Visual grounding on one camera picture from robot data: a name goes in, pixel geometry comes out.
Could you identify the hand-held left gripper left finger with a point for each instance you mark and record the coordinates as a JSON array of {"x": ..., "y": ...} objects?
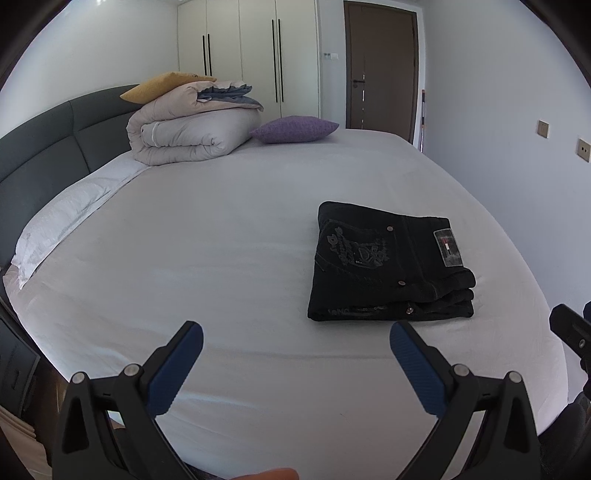
[{"x": 178, "y": 369}]

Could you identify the brown door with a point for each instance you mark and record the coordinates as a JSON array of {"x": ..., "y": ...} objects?
[{"x": 383, "y": 64}]

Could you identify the white pillow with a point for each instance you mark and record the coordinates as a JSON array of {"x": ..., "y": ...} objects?
[{"x": 69, "y": 217}]

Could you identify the person's left hand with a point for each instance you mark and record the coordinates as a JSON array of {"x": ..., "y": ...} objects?
[{"x": 272, "y": 474}]

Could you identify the dark grey cloth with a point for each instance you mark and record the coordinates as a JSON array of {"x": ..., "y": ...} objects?
[{"x": 568, "y": 438}]

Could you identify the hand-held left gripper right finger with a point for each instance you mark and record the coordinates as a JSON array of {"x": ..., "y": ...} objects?
[{"x": 415, "y": 369}]

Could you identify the dark nightstand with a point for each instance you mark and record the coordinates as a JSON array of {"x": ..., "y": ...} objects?
[{"x": 18, "y": 364}]

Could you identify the white wardrobe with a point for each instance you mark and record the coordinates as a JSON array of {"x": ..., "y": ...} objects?
[{"x": 249, "y": 50}]

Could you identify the black denim pants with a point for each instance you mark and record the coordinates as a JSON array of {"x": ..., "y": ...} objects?
[{"x": 383, "y": 263}]

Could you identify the bed with white sheet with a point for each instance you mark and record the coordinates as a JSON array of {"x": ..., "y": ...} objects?
[{"x": 207, "y": 240}]

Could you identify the yellow pillow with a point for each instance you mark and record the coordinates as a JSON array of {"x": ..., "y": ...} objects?
[{"x": 159, "y": 86}]

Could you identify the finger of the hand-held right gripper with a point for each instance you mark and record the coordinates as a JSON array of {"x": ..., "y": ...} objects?
[{"x": 572, "y": 330}]

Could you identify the grey padded headboard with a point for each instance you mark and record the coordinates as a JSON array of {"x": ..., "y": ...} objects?
[{"x": 51, "y": 147}]

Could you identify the folded beige duvet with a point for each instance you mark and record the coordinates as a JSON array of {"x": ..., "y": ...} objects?
[{"x": 189, "y": 134}]

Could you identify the purple pillow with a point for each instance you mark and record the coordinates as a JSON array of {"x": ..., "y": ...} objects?
[{"x": 295, "y": 129}]

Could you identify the folded blue-grey cloth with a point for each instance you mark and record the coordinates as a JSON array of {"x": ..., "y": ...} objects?
[{"x": 231, "y": 96}]

